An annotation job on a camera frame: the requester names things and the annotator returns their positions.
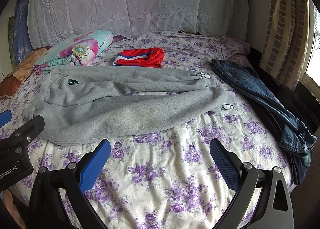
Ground grey sweatpants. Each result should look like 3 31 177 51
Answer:
24 66 234 146

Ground orange brown pillow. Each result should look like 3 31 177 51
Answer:
0 46 51 99

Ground purple floral bed sheet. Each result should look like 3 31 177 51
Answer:
1 33 296 228

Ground blue denim jeans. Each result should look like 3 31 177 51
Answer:
211 59 317 185

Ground blue patterned cloth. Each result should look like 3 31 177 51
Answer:
14 0 33 65

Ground floral folded quilt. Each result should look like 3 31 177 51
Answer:
34 30 113 74

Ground red folded shorts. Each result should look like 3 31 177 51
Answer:
113 47 164 68

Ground brown checkered curtain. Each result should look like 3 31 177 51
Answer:
259 0 310 90

